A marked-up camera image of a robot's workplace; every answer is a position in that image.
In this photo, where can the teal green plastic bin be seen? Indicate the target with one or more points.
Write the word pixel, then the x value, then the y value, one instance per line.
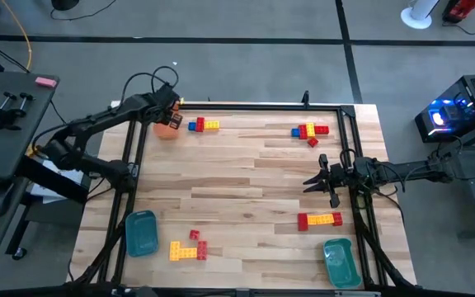
pixel 341 264

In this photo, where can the black clamp post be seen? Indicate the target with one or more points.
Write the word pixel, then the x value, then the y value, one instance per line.
pixel 305 99

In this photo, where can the yellow toy block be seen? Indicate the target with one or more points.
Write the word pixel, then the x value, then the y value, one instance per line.
pixel 188 253
pixel 314 220
pixel 174 251
pixel 212 125
pixel 310 129
pixel 327 219

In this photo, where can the red and black device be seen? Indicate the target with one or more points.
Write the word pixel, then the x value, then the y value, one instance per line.
pixel 460 9

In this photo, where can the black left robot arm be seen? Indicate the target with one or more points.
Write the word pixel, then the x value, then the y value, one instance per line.
pixel 97 117

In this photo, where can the small red toy block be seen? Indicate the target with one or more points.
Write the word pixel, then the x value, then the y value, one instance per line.
pixel 194 234
pixel 312 142

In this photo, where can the black clamp tool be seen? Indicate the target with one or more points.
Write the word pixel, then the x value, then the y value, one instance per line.
pixel 6 115

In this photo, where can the small blue toy block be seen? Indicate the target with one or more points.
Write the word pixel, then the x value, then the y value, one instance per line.
pixel 295 132
pixel 191 126

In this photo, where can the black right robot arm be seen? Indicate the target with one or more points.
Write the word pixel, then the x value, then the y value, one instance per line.
pixel 406 171

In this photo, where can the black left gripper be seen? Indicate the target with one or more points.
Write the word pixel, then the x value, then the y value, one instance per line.
pixel 165 103

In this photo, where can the black round stand base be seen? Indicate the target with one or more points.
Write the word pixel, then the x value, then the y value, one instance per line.
pixel 64 3

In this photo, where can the black lit computer tower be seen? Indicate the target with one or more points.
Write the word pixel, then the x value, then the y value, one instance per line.
pixel 464 107

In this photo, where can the white paper sheet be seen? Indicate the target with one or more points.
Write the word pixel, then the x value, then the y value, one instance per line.
pixel 70 176

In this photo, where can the dark grey side desk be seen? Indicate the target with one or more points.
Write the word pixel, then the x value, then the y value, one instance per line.
pixel 10 136

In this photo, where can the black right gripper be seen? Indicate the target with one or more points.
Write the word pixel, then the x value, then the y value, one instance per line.
pixel 338 177

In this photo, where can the pink eraser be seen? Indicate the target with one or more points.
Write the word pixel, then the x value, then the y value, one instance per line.
pixel 46 81

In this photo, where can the white fan base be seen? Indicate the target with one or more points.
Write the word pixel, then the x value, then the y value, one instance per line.
pixel 417 15

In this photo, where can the teal blue plastic bin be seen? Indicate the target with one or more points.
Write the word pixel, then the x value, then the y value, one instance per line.
pixel 141 233

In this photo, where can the orange plastic bin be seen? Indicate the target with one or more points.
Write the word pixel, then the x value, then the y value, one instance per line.
pixel 165 133

